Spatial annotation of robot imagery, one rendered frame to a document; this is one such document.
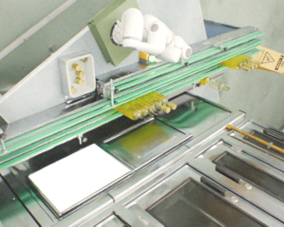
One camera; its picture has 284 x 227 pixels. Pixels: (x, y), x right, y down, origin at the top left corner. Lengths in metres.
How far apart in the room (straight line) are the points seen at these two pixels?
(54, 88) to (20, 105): 0.21
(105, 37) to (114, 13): 0.14
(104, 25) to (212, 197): 1.06
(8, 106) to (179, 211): 1.00
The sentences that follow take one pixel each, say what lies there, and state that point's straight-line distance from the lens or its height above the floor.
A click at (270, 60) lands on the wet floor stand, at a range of 4.97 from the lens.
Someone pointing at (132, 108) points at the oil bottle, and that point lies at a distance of 1.79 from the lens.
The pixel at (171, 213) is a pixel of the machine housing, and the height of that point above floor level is 1.61.
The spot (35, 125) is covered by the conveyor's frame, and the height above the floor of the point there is 0.87.
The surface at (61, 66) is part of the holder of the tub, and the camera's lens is 1.73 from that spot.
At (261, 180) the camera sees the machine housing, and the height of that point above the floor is 1.78.
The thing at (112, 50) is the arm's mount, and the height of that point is 0.84.
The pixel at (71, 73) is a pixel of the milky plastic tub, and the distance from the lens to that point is 1.79.
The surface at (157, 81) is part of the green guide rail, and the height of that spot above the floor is 0.92.
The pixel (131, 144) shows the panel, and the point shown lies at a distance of 1.75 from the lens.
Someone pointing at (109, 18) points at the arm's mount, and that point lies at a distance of 1.77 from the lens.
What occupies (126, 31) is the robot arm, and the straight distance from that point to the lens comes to 1.33.
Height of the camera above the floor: 2.22
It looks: 39 degrees down
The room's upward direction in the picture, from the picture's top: 118 degrees clockwise
